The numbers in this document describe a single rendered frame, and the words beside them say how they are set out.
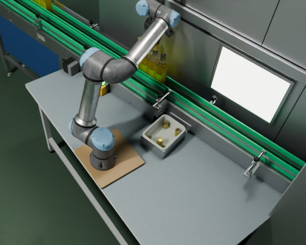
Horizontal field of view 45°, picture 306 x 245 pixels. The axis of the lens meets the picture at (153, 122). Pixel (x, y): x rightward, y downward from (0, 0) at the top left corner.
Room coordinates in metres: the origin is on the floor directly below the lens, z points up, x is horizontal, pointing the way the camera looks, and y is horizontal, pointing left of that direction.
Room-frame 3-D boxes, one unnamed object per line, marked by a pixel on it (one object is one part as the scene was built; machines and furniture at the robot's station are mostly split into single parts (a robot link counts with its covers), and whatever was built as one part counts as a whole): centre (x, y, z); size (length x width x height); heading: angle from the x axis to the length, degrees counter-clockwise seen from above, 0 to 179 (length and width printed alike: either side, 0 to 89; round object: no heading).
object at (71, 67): (1.82, 0.60, 0.79); 0.08 x 0.08 x 0.08; 57
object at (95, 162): (1.13, 0.25, 0.82); 0.15 x 0.15 x 0.10
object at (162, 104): (1.50, -0.04, 0.85); 0.09 x 0.04 x 0.07; 147
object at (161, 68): (1.65, -0.01, 0.99); 0.06 x 0.06 x 0.21; 57
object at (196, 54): (1.62, -0.29, 1.15); 0.90 x 0.03 x 0.34; 57
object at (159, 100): (1.48, -0.03, 0.95); 0.17 x 0.03 x 0.12; 147
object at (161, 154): (1.36, -0.09, 0.79); 0.27 x 0.17 x 0.08; 147
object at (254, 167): (1.13, -0.57, 0.90); 0.17 x 0.05 x 0.23; 147
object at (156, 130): (1.34, -0.07, 0.80); 0.22 x 0.17 x 0.09; 147
